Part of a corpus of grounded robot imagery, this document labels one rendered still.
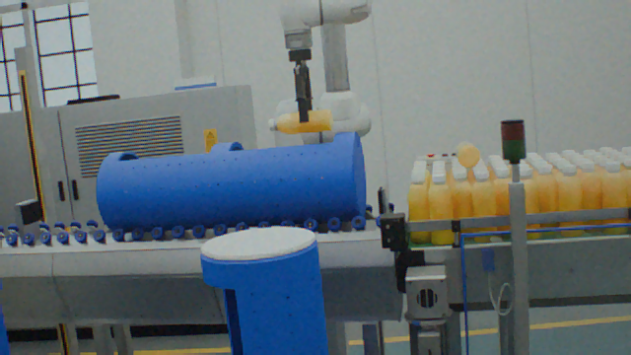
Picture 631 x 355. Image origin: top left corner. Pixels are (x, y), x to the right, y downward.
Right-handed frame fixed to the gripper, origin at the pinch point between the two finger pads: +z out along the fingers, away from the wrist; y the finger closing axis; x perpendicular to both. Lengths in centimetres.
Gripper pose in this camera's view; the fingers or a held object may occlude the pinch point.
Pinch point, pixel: (306, 112)
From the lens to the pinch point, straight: 204.3
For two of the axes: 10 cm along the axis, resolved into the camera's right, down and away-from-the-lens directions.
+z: 1.0, 9.9, 1.3
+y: -2.0, 1.5, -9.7
